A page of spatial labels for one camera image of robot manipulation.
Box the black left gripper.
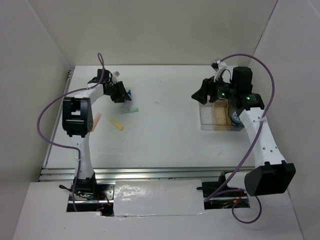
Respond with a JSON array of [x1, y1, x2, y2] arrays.
[[105, 80, 132, 103]]

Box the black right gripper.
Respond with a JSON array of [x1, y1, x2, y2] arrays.
[[190, 71, 237, 105]]

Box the clear blue cap glue bottle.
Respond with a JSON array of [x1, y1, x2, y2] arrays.
[[121, 89, 133, 112]]

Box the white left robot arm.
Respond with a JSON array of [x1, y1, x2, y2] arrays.
[[62, 68, 132, 200]]

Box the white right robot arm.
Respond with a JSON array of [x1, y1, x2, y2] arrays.
[[191, 63, 296, 197]]

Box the green translucent highlighter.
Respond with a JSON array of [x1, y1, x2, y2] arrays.
[[121, 107, 139, 114]]

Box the clear compartment organizer box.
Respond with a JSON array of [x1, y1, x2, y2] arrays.
[[198, 100, 244, 132]]

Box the yellow translucent highlighter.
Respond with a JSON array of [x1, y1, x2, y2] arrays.
[[106, 116, 124, 131]]

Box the orange pink highlighter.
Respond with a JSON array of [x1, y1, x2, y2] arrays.
[[91, 112, 102, 132]]

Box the white taped front panel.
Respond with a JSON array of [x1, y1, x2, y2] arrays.
[[113, 179, 205, 217]]

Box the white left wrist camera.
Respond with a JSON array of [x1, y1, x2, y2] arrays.
[[111, 71, 120, 84]]

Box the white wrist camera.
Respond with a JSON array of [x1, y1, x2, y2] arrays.
[[210, 58, 227, 82], [111, 71, 120, 84]]

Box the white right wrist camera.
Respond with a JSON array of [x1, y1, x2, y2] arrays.
[[210, 58, 227, 82]]

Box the left side aluminium rail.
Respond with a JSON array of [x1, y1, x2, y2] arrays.
[[42, 68, 75, 168]]

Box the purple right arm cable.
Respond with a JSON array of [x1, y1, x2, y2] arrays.
[[203, 53, 276, 224]]

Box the aluminium table edge rail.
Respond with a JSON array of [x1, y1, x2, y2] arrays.
[[38, 166, 235, 182]]

